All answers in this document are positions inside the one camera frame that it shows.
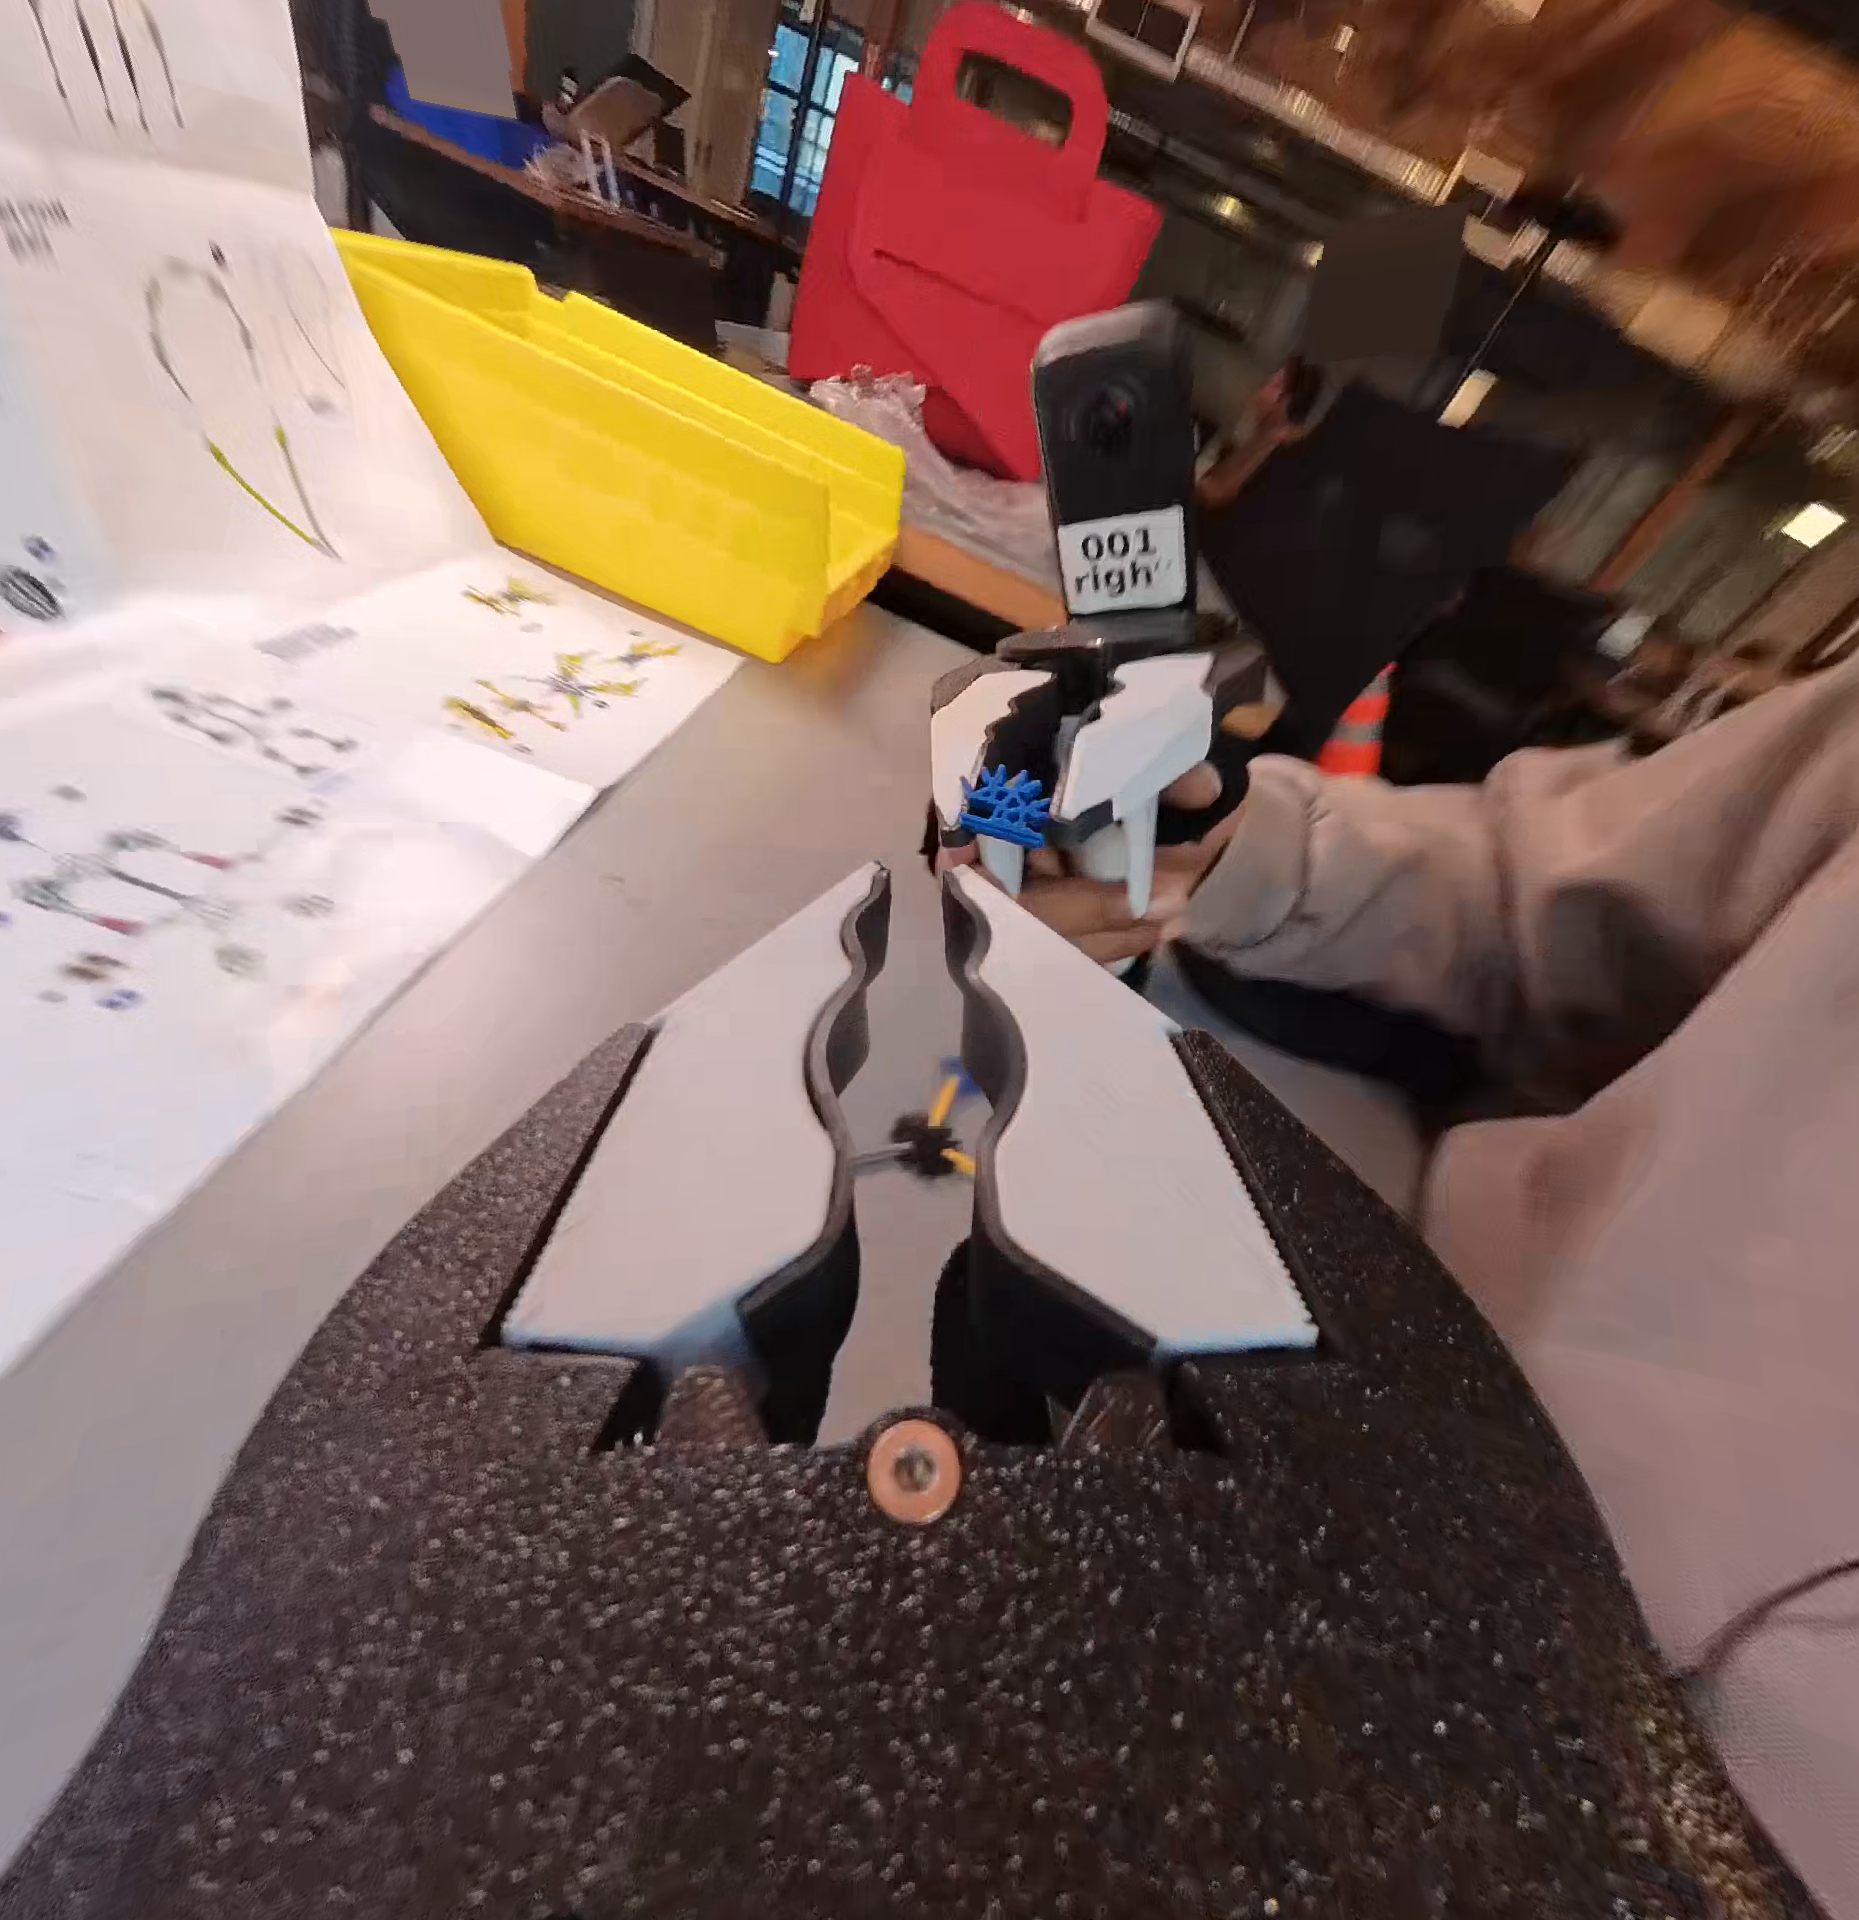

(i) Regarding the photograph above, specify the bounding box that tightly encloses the blue storage bin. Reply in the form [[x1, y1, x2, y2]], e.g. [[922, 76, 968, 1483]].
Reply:
[[382, 58, 554, 171]]

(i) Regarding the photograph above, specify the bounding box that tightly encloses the white instruction sheet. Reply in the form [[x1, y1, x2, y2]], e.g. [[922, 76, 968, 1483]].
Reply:
[[0, 0, 742, 1405]]

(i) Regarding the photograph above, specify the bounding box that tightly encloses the orange striped object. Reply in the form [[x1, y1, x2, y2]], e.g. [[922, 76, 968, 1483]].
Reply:
[[1316, 668, 1398, 778]]

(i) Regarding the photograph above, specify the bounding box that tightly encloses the red felt bag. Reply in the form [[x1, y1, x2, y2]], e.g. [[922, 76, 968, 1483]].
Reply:
[[786, 0, 1167, 485]]

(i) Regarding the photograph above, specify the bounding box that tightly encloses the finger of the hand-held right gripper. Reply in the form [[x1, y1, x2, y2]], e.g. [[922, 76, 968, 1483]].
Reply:
[[927, 669, 1028, 836], [1086, 655, 1219, 817]]

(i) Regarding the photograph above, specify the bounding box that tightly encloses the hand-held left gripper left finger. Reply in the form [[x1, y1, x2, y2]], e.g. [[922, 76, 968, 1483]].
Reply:
[[501, 864, 890, 1351]]

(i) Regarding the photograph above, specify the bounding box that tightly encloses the blue toy connector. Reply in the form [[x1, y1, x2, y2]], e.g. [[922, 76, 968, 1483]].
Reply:
[[957, 764, 1054, 852]]

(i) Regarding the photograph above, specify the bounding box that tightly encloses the person's right hand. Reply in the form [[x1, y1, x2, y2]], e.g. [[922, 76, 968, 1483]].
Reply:
[[927, 757, 1260, 969]]

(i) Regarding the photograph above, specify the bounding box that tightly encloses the yellow parts bin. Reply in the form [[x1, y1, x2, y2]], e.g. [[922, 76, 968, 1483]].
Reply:
[[329, 226, 908, 663]]

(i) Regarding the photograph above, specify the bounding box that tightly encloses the person's right forearm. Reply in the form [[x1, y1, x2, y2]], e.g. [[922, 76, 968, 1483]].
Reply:
[[1181, 637, 1859, 1117]]

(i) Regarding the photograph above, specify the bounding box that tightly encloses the grey desk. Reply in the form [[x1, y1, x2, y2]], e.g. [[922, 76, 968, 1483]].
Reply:
[[0, 599, 1428, 1905]]

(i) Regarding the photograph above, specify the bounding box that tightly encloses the thin black cord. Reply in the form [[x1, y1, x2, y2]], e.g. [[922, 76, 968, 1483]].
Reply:
[[1670, 1552, 1859, 1684]]

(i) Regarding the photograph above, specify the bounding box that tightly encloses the clear plastic bag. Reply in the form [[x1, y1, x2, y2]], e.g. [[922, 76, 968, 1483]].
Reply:
[[804, 366, 1054, 579]]

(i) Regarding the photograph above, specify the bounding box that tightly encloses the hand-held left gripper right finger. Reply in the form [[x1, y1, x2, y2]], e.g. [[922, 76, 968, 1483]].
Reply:
[[941, 865, 1320, 1360]]

